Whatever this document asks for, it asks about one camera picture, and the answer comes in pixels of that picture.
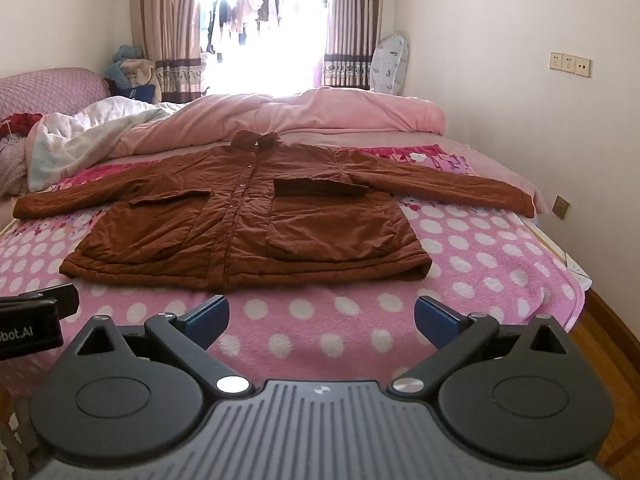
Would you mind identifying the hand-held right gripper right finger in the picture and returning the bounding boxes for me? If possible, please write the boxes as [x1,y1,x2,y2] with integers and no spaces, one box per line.
[389,295,576,395]

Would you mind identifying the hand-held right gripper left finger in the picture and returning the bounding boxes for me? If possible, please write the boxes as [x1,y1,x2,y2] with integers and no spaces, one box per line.
[65,295,255,397]

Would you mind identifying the brown padded jacket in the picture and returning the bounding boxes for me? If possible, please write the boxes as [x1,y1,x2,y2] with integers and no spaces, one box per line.
[12,130,536,293]

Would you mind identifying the cream clothes pile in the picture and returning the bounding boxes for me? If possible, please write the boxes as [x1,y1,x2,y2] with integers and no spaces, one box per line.
[107,57,162,103]

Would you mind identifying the pink polka dot blanket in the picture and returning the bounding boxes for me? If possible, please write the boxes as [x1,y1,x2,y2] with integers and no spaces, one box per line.
[0,144,592,401]

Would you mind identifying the white mattress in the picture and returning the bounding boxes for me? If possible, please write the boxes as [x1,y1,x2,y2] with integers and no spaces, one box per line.
[530,220,593,291]

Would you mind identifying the grey purple cloth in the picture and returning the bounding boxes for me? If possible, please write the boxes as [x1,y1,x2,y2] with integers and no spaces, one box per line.
[0,135,31,198]

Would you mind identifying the pink bed sheet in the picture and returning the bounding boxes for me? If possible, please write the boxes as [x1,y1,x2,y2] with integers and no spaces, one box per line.
[345,130,543,221]

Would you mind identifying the white quilt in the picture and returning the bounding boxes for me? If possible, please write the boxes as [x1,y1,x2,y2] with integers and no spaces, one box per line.
[26,96,186,193]

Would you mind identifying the red cloth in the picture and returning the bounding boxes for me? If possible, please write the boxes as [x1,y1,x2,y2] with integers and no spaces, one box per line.
[0,112,45,138]

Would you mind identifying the pink quilt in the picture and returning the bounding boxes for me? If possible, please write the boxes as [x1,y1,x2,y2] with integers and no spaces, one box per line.
[117,86,447,157]

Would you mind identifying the dark blue bag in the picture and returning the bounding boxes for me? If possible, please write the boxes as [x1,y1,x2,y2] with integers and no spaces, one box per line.
[120,84,157,103]

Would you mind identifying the pink quilted headboard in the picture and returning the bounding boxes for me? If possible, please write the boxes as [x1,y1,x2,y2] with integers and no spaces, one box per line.
[0,67,112,122]

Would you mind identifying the blue plush toy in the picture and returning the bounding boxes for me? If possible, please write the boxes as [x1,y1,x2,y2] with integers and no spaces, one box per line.
[104,45,146,81]

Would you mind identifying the striped pink brown curtain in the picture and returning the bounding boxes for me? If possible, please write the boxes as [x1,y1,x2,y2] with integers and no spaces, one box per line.
[128,0,205,103]
[322,0,396,92]

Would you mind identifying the hanging laundry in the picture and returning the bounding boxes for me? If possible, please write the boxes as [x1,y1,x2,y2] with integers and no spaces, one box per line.
[200,0,331,61]

